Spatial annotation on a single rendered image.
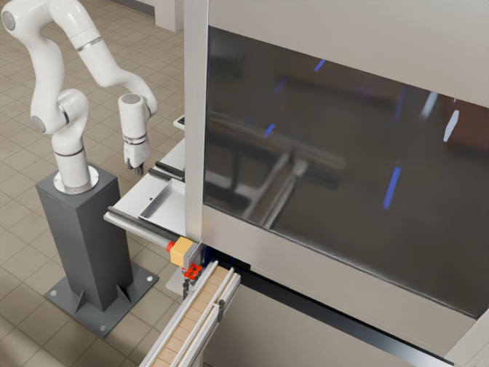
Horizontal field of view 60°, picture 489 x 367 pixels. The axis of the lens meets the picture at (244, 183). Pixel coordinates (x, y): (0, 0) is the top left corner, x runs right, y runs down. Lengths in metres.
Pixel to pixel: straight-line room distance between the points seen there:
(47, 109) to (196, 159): 0.67
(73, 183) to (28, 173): 1.54
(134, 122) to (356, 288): 0.89
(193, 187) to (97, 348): 1.37
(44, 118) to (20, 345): 1.33
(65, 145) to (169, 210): 0.49
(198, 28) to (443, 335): 1.09
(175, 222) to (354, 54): 1.10
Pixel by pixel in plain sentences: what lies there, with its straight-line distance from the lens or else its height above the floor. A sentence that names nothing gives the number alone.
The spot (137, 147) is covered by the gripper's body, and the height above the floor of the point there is 1.24.
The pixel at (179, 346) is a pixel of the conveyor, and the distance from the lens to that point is 1.41.
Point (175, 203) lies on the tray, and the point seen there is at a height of 0.88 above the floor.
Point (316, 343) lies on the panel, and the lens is 1.68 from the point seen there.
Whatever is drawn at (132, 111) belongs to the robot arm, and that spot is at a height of 1.40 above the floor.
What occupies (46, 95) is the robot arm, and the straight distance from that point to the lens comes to 1.70.
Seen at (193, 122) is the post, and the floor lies 1.52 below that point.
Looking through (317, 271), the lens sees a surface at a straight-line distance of 1.36.
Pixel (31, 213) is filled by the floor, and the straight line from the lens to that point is 3.17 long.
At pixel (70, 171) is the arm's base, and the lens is 1.91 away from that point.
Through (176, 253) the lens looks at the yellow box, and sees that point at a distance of 1.47.
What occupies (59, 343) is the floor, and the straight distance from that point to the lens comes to 2.55.
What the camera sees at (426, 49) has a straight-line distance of 0.89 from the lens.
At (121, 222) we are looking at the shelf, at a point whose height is 0.88.
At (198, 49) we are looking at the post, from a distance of 1.07.
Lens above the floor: 2.20
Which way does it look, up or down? 43 degrees down
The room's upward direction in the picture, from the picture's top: 7 degrees clockwise
